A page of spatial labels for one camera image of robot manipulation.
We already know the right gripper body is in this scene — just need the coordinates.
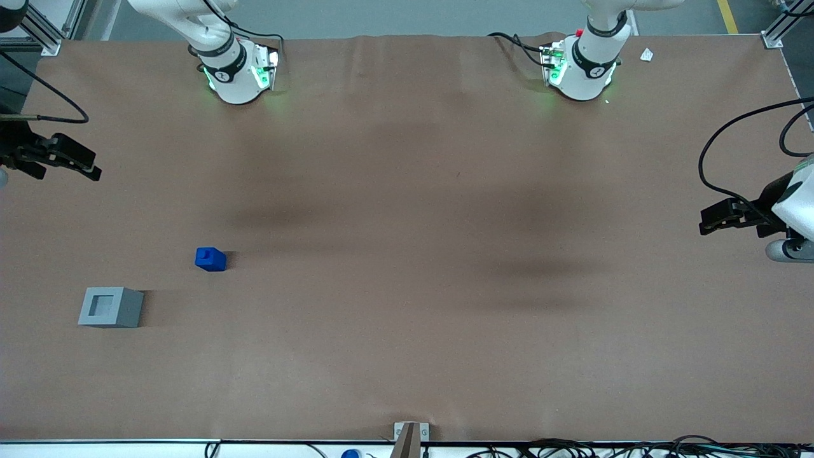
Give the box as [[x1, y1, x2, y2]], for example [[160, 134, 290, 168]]
[[0, 120, 50, 181]]

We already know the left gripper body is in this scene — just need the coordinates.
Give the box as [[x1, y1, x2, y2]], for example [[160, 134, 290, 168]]
[[757, 170, 814, 242]]

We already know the blue plastic part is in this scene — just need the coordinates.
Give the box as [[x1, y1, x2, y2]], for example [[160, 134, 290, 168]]
[[195, 247, 228, 273]]

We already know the gray square base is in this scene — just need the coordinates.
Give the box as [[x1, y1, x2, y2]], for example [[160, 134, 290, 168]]
[[78, 287, 144, 329]]

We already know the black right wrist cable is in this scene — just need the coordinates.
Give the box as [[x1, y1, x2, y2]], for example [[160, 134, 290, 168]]
[[0, 50, 90, 124]]

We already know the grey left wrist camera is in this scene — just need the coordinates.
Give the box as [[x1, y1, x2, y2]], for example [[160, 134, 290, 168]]
[[765, 239, 814, 263]]

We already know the long black left wrist cable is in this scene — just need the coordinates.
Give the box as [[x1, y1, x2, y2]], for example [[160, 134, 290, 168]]
[[698, 97, 814, 220]]

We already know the short looped black cable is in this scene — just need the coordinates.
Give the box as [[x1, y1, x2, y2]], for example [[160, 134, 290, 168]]
[[779, 103, 814, 158]]

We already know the aluminium frame post with foot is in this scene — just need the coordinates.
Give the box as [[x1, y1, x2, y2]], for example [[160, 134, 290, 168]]
[[762, 0, 814, 50], [18, 0, 62, 57]]

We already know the aluminium frame bar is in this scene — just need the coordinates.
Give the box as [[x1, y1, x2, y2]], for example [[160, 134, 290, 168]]
[[62, 0, 102, 40]]

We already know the tangled black cable bundle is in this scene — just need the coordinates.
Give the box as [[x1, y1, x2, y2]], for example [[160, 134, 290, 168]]
[[467, 436, 814, 458]]

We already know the black left arm base cable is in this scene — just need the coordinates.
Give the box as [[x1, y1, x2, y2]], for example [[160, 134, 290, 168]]
[[487, 32, 554, 69]]

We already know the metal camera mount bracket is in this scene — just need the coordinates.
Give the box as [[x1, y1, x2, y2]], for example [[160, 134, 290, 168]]
[[391, 421, 431, 458]]

